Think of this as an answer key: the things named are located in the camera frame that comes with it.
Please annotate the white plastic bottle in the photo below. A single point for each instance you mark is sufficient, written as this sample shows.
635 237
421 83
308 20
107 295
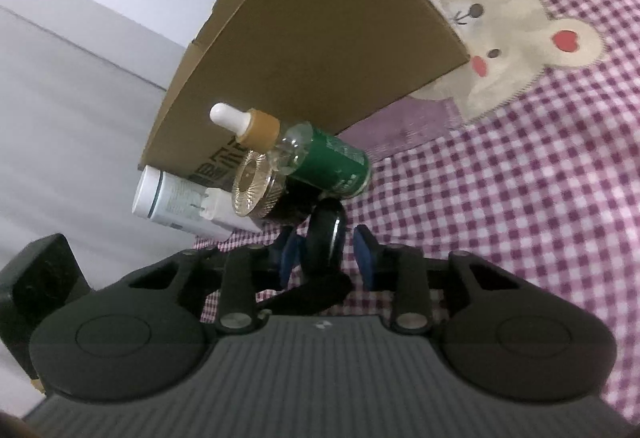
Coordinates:
155 198

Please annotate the gold lid cosmetic jar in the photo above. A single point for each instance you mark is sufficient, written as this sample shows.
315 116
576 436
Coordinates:
250 183

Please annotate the white charger plug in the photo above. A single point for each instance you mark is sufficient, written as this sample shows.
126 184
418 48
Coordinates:
220 218

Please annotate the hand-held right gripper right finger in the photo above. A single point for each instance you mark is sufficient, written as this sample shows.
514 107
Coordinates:
362 260

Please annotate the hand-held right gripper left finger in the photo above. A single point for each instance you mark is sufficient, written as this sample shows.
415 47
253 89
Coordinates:
290 263

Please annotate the brown cardboard box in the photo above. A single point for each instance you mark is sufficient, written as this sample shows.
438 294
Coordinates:
325 43

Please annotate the green dropper bottle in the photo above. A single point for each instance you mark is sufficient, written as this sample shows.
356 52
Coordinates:
330 163

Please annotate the purple checkered tablecloth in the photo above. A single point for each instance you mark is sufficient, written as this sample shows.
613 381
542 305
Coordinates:
500 168

